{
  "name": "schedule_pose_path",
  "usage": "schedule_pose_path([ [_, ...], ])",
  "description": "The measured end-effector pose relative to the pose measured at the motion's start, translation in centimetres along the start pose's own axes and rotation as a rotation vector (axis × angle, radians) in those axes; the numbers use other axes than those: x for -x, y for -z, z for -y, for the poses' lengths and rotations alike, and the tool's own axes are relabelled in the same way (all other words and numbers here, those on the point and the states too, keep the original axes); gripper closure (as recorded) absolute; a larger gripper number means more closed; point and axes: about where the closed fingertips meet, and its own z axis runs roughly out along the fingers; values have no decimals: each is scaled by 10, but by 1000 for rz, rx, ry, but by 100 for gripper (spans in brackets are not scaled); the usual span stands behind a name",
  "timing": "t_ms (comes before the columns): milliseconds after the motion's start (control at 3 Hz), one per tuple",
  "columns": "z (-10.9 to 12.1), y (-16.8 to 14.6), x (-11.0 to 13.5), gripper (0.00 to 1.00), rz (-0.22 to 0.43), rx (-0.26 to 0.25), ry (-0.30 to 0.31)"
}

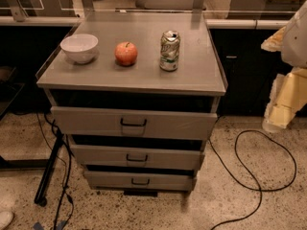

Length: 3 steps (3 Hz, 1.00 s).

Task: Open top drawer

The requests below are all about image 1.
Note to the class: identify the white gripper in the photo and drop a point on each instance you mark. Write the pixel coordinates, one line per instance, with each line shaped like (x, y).
(295, 42)

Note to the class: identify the red apple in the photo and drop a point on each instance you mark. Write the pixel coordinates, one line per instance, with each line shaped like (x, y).
(126, 53)

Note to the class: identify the black table leg stand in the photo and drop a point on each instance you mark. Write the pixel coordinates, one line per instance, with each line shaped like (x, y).
(40, 196)

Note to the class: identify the grey middle drawer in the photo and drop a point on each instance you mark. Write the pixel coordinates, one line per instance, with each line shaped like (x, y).
(151, 153)

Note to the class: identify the crushed green soda can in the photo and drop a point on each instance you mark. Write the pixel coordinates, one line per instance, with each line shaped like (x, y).
(169, 51)

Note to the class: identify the white ceramic bowl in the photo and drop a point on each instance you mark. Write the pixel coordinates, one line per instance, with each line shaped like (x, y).
(80, 48)

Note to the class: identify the grey drawer cabinet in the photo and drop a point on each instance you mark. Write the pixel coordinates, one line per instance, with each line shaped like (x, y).
(196, 86)

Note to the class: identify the white shoe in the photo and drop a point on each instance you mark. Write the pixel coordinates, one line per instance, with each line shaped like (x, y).
(6, 218)

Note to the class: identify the grey top drawer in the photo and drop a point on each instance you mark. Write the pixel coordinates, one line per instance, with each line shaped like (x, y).
(134, 123)

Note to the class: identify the grey drawer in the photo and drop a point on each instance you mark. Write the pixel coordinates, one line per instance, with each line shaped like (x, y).
(151, 153)
(139, 178)
(134, 123)

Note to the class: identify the grey bottom drawer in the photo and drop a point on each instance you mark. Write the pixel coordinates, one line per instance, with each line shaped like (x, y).
(139, 178)

